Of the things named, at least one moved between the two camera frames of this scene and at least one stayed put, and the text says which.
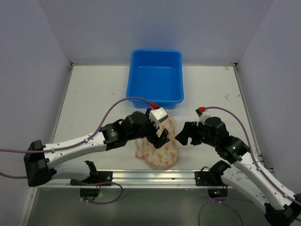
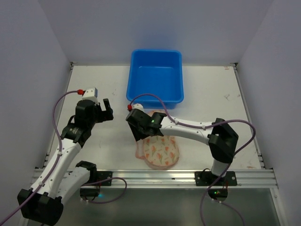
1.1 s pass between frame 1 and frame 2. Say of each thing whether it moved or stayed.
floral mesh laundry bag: stayed
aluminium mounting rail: stayed
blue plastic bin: stayed
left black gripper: moved
